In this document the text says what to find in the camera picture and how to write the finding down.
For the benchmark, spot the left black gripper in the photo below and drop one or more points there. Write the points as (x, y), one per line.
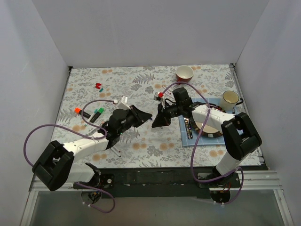
(135, 114)

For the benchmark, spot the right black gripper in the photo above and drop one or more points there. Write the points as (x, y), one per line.
(164, 115)

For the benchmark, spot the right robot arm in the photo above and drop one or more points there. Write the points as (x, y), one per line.
(240, 136)

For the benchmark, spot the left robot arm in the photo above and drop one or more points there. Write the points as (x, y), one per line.
(59, 163)

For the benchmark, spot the green cap highlighter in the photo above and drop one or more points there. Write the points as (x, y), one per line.
(96, 115)

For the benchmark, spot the black cap thin marker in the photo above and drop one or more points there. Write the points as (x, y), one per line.
(116, 151)

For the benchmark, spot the dark rimmed plate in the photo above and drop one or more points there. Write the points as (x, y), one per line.
(208, 131)

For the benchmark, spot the red and white bowl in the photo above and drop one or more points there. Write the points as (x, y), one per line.
(184, 73)

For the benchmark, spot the floral patterned table mat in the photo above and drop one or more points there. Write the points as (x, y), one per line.
(143, 146)

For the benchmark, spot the blue checked cloth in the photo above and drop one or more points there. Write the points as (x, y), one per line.
(204, 140)

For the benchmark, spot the orange cap highlighter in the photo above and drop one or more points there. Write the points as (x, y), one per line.
(83, 113)

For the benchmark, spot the cream enamel mug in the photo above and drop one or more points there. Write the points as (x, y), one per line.
(229, 100)

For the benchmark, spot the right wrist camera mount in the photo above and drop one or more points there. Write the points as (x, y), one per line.
(159, 96)

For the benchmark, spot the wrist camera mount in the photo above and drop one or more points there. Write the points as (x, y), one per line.
(122, 103)
(159, 96)

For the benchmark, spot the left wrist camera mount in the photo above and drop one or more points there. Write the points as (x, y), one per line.
(122, 103)

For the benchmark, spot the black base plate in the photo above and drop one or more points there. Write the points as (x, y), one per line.
(161, 182)

